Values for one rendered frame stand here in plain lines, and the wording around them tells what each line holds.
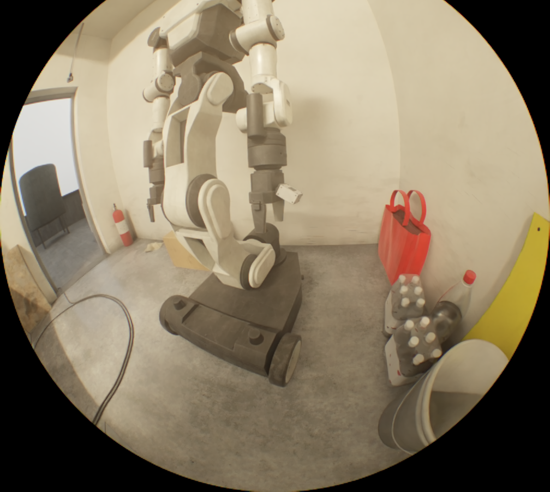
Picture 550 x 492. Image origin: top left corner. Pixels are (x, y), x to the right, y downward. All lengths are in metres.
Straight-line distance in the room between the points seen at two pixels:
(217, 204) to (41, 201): 6.14
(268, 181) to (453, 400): 0.87
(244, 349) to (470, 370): 0.68
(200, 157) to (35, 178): 6.18
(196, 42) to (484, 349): 1.11
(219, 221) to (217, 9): 0.65
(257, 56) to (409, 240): 0.87
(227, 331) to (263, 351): 0.16
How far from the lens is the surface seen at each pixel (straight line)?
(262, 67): 0.47
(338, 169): 1.17
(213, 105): 0.51
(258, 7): 0.61
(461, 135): 0.80
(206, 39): 0.62
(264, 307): 0.72
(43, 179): 6.47
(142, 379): 0.98
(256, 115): 0.37
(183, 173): 0.45
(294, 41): 1.37
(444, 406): 0.82
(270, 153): 0.37
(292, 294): 0.75
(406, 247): 0.90
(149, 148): 0.69
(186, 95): 0.58
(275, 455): 0.73
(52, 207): 6.42
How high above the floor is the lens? 0.72
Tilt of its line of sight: 22 degrees down
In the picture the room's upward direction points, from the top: 7 degrees counter-clockwise
